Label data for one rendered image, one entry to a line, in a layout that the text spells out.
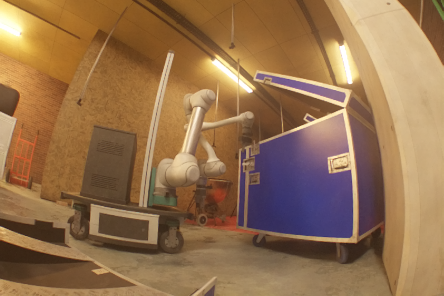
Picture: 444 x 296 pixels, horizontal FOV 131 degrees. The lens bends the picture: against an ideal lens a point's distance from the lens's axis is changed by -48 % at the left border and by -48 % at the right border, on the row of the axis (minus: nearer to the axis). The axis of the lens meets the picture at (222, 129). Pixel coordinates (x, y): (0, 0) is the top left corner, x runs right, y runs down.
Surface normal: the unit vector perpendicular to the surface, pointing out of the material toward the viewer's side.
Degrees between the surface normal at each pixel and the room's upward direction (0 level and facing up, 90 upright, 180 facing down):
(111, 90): 90
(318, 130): 90
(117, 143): 90
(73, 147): 90
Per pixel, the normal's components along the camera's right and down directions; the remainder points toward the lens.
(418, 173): -0.63, -0.31
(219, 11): -0.05, 0.93
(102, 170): 0.40, -0.31
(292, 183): -0.86, -0.22
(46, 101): 0.77, -0.19
